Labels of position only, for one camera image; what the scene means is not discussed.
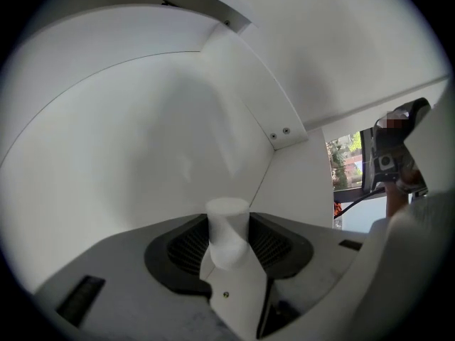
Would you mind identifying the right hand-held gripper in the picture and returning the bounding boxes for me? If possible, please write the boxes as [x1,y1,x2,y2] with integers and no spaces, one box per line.
[369,97,432,196]

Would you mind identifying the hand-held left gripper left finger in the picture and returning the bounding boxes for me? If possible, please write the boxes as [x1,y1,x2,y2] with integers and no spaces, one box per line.
[31,212,236,341]

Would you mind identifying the black framed window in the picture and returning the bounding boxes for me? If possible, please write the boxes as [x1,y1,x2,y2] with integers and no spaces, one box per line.
[325,128,387,193]

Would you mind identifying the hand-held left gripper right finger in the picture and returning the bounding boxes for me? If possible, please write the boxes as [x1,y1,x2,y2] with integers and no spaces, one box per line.
[247,211,368,340]

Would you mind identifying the white cabinet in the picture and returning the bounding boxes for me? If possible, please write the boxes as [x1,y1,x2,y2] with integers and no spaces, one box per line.
[45,0,451,134]

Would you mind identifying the black cable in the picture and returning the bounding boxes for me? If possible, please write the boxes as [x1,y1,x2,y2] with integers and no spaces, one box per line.
[336,186,387,215]

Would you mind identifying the white round object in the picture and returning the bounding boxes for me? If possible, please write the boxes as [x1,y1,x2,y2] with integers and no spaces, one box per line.
[205,197,250,271]

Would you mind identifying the person's right forearm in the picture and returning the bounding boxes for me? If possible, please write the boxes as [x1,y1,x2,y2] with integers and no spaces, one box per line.
[385,183,412,221]

